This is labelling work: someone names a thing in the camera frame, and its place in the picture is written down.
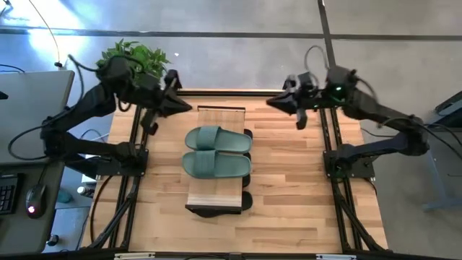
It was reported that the small teal object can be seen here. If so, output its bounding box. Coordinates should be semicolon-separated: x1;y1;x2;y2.
56;189;73;204

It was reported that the black computer mouse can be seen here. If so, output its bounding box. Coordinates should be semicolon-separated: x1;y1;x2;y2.
25;183;48;220

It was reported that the grey office desk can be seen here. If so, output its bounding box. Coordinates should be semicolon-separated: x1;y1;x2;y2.
0;70;76;256

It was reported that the thin floor cable with plug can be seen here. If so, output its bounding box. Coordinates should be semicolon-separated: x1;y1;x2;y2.
27;0;65;69

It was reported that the silver metal bracket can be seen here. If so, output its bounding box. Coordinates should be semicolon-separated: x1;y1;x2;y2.
316;253;357;260
114;252;156;260

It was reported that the black computer keyboard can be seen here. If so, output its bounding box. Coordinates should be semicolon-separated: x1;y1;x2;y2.
0;173;19;216

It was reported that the green potted plant black pot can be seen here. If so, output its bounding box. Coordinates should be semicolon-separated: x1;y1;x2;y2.
95;38;170;91

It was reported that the wooden shelf with black frame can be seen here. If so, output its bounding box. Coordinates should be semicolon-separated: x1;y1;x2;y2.
185;105;246;215

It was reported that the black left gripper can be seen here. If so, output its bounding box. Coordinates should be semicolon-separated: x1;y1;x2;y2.
140;88;193;135

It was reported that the grey metal stand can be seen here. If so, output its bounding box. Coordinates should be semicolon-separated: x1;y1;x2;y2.
420;90;462;212

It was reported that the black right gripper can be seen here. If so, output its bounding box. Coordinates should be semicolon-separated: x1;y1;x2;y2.
266;90;326;130

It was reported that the green rubber slide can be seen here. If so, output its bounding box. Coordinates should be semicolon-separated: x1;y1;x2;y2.
184;125;253;154
181;149;253;180

